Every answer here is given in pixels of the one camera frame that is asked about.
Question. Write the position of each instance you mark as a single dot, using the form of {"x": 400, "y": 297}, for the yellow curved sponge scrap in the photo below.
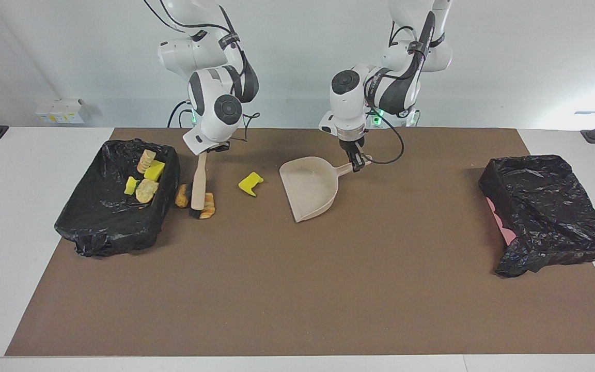
{"x": 248, "y": 183}

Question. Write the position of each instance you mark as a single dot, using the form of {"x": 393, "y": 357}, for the orange striped croissant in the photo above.
{"x": 209, "y": 206}

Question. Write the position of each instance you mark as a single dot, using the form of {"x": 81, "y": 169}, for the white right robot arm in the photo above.
{"x": 209, "y": 132}

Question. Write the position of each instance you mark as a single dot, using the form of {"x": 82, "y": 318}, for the white wall outlet box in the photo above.
{"x": 67, "y": 111}

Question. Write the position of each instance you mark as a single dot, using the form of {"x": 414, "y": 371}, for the pale toast slice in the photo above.
{"x": 146, "y": 191}

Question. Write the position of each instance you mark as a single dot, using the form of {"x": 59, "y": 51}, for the black plastic trash bag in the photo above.
{"x": 545, "y": 206}
{"x": 101, "y": 217}

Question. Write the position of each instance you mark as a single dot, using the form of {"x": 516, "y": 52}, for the small white wall box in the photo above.
{"x": 43, "y": 114}

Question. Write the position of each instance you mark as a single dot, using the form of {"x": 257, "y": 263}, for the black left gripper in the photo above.
{"x": 353, "y": 145}

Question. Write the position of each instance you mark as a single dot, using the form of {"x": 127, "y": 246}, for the brown table mat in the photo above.
{"x": 406, "y": 310}

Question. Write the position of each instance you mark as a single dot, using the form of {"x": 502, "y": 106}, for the plain yellow sponge block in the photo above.
{"x": 155, "y": 170}

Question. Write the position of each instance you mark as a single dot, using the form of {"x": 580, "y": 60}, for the brown oval bread roll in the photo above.
{"x": 181, "y": 196}

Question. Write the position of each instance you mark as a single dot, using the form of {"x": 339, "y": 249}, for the beige plastic dustpan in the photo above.
{"x": 308, "y": 186}

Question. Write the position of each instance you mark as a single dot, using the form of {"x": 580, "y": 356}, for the pale ridged bread roll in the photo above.
{"x": 146, "y": 161}

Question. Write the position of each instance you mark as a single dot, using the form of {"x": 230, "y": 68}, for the pink plastic bin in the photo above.
{"x": 506, "y": 235}

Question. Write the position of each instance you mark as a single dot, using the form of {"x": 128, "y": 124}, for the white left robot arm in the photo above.
{"x": 349, "y": 108}

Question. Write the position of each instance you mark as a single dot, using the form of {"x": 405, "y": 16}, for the yellow sponge green backing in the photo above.
{"x": 131, "y": 186}

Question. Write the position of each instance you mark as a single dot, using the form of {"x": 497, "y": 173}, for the beige hand brush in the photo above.
{"x": 199, "y": 181}

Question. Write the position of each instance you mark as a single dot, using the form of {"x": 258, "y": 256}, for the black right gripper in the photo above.
{"x": 219, "y": 147}

